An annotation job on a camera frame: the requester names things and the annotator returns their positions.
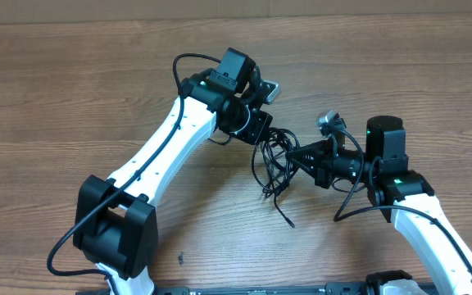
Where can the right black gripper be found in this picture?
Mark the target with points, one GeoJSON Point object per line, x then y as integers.
{"type": "Point", "coordinates": [324, 165]}

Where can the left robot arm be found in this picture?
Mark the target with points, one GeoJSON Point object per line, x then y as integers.
{"type": "Point", "coordinates": [116, 218]}

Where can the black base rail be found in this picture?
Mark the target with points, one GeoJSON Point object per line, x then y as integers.
{"type": "Point", "coordinates": [340, 288]}

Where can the cardboard back panel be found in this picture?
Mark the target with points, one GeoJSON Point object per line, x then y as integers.
{"type": "Point", "coordinates": [61, 11]}

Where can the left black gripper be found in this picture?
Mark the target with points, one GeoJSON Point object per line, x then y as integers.
{"type": "Point", "coordinates": [260, 129]}

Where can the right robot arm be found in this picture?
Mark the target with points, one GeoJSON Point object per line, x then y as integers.
{"type": "Point", "coordinates": [404, 197]}

